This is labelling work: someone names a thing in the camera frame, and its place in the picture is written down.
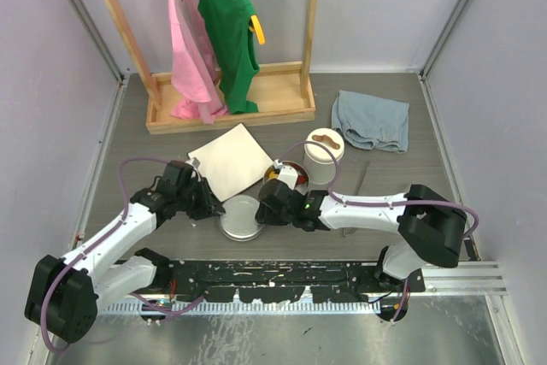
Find tall metal container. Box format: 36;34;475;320
303;156;336;185

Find white lid with leather strap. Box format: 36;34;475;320
304;128;344;164

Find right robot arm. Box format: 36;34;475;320
217;179;467;291

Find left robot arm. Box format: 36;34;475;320
24;158;225;351

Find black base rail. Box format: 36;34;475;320
138;260;403;303

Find wooden clothes rack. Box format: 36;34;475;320
104;0;317;134

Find shallow round metal tin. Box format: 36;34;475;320
262;160;309;194

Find green shirt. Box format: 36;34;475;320
197;0;260;115

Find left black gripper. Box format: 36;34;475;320
176;178;225;221

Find pink shirt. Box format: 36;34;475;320
168;0;227;124

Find metal tongs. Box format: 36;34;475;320
342;160;370;238

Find white square plate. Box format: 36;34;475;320
188;124;274;202

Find blue denim cloth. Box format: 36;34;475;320
331;90;409;153

